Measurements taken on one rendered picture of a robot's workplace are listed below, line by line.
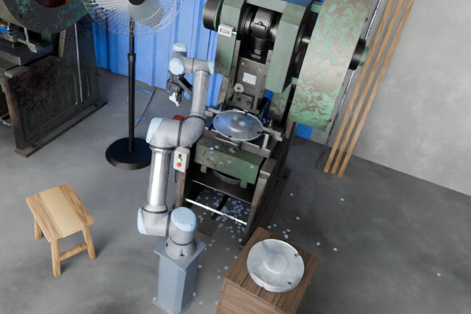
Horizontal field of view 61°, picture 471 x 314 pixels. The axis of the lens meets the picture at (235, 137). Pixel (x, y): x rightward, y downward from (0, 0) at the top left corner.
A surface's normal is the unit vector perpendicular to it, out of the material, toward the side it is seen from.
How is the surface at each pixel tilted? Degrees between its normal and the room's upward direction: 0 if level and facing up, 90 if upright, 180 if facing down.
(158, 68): 90
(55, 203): 0
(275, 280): 0
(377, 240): 0
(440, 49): 90
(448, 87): 90
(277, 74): 90
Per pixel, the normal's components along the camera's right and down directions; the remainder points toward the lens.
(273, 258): 0.15, -0.80
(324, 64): -0.32, 0.36
